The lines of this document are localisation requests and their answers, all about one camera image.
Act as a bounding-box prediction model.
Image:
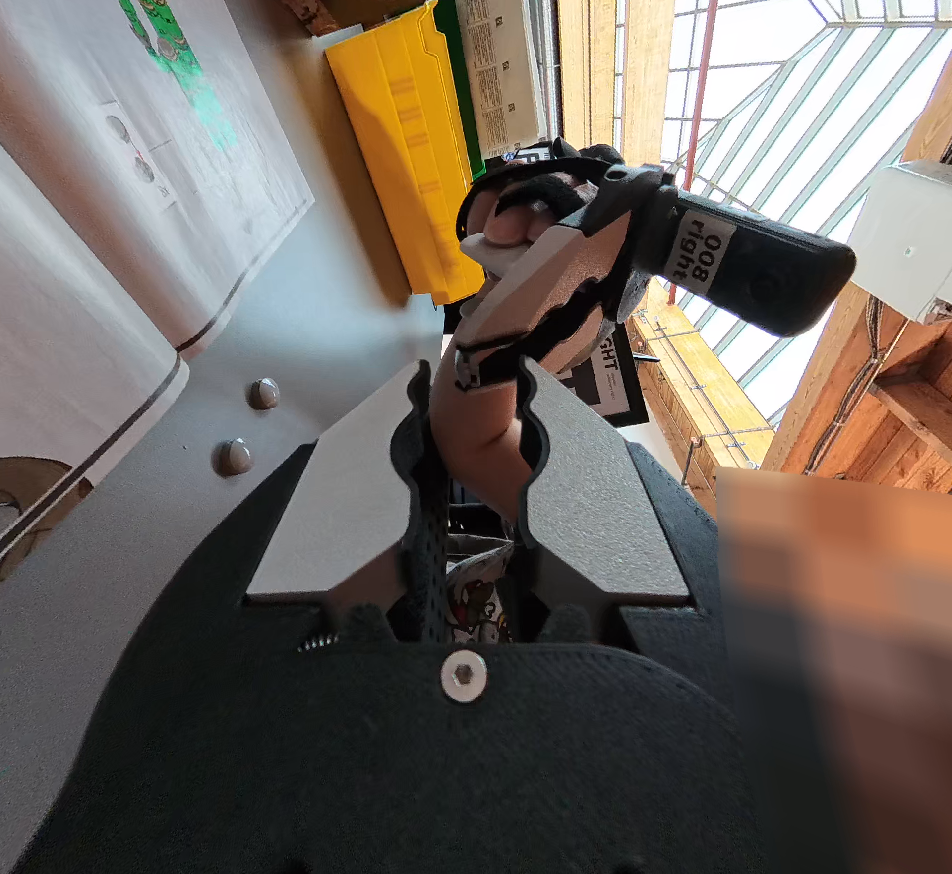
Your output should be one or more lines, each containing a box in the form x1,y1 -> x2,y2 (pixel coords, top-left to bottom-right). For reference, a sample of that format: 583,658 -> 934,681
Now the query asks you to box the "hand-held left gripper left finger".
245,359 -> 452,644

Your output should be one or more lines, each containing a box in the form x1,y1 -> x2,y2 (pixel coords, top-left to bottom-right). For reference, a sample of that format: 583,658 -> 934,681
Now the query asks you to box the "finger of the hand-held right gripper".
475,300 -> 620,389
454,214 -> 635,362

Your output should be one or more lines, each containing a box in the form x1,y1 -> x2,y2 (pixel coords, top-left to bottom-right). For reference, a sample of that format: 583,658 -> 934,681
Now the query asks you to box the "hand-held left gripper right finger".
515,355 -> 690,611

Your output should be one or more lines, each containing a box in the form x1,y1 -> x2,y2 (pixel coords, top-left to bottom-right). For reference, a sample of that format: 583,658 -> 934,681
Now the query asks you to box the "person's right forearm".
435,350 -> 547,522

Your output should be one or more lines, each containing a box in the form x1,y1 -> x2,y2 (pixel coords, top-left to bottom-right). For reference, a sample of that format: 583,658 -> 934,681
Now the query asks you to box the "lego instruction booklet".
0,0 -> 317,581

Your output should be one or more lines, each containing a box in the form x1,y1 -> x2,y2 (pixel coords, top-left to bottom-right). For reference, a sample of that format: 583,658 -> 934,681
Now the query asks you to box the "person's right hand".
457,175 -> 596,254

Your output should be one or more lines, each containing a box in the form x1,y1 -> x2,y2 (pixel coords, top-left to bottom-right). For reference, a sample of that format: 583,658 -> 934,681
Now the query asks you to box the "cartoon print clothing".
446,539 -> 516,644

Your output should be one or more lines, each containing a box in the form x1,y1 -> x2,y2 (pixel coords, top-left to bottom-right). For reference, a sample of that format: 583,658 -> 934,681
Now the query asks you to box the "yellow plastic bin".
324,0 -> 489,307

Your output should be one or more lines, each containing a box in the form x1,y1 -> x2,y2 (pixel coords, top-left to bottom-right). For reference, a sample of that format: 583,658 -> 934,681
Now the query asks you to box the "red ceiling pipe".
664,0 -> 731,306

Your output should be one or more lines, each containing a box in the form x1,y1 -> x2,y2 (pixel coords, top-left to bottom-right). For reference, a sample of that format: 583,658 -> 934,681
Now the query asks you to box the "green plastic bin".
433,0 -> 489,182

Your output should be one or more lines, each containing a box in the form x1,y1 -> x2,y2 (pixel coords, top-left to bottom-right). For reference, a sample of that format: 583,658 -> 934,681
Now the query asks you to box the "white printed cardboard box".
452,0 -> 553,163

